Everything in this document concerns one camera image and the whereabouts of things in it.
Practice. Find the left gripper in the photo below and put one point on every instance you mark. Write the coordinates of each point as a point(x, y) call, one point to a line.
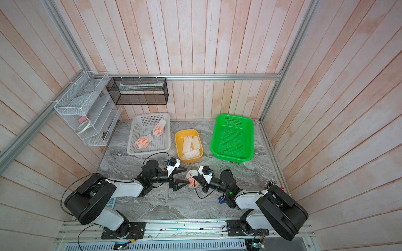
point(174, 185)

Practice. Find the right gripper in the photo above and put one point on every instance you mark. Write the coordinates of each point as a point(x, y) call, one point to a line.
point(203, 182)

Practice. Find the netted orange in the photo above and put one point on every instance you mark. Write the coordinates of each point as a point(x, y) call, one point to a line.
point(143, 142)
point(189, 176)
point(158, 130)

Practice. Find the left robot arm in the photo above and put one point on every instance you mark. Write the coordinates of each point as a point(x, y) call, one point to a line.
point(88, 202)

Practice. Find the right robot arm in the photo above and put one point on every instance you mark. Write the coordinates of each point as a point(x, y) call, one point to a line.
point(271, 208)

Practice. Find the white foam net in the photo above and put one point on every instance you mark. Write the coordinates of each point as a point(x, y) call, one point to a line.
point(187, 144)
point(196, 143)
point(191, 155)

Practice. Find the blue black stapler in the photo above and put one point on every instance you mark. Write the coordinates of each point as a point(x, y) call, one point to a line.
point(222, 199)

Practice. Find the yellow plastic tub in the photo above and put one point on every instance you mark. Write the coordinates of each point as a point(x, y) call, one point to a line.
point(179, 138)

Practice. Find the green plastic basket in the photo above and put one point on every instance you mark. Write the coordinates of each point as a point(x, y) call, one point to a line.
point(233, 138)

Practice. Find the white plastic basket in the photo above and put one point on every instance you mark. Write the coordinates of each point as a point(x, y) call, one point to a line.
point(142, 126)

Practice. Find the white tape roll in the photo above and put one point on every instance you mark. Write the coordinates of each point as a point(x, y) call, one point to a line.
point(83, 127)

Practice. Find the pink box on shelf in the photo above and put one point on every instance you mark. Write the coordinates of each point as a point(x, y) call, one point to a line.
point(82, 119)

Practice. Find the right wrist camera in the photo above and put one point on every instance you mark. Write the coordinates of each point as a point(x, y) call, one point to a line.
point(207, 173)

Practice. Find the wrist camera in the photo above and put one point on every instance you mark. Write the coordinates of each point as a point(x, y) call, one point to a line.
point(207, 173)
point(172, 164)

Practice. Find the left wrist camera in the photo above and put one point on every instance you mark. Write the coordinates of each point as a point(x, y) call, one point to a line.
point(172, 164)

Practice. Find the aluminium front rail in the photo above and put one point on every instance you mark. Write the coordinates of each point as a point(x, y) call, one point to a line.
point(154, 230)

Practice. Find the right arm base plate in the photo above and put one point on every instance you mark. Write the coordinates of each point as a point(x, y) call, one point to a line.
point(241, 228)

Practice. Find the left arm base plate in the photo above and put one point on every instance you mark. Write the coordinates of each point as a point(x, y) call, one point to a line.
point(128, 230)

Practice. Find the black wire mesh basket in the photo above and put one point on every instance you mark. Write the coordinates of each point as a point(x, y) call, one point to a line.
point(138, 90)

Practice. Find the white wire shelf rack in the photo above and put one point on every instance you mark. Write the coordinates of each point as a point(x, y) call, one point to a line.
point(87, 96)

